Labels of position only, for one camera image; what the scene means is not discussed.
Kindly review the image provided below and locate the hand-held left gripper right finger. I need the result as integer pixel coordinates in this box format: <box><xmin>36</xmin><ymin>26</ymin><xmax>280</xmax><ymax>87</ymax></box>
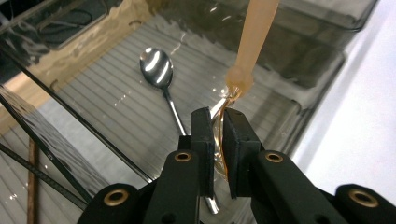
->
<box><xmin>221</xmin><ymin>106</ymin><xmax>343</xmax><ymax>224</ymax></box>

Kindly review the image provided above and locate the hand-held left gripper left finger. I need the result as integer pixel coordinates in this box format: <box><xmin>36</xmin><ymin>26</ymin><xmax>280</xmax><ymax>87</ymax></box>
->
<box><xmin>142</xmin><ymin>106</ymin><xmax>216</xmax><ymax>224</ymax></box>

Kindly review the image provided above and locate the transparent grey plastic bin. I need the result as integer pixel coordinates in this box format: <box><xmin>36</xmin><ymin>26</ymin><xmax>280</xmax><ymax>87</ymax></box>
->
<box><xmin>0</xmin><ymin>83</ymin><xmax>110</xmax><ymax>224</ymax></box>
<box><xmin>274</xmin><ymin>0</ymin><xmax>379</xmax><ymax>32</ymax></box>
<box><xmin>0</xmin><ymin>0</ymin><xmax>347</xmax><ymax>224</ymax></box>

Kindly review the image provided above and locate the metal spoon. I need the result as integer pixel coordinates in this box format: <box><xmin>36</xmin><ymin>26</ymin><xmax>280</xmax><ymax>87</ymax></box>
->
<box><xmin>139</xmin><ymin>47</ymin><xmax>220</xmax><ymax>216</ymax></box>

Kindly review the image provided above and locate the black chopstick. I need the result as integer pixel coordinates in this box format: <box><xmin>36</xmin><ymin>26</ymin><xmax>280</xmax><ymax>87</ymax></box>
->
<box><xmin>0</xmin><ymin>92</ymin><xmax>93</xmax><ymax>203</ymax></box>
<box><xmin>0</xmin><ymin>142</ymin><xmax>89</xmax><ymax>211</ymax></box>

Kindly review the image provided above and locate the brown wooden chopstick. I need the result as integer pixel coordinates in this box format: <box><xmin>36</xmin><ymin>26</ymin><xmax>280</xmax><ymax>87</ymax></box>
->
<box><xmin>27</xmin><ymin>138</ymin><xmax>40</xmax><ymax>224</ymax></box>

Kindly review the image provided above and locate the wooden spoon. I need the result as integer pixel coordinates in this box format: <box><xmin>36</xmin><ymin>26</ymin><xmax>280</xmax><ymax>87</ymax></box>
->
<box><xmin>211</xmin><ymin>0</ymin><xmax>281</xmax><ymax>183</ymax></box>

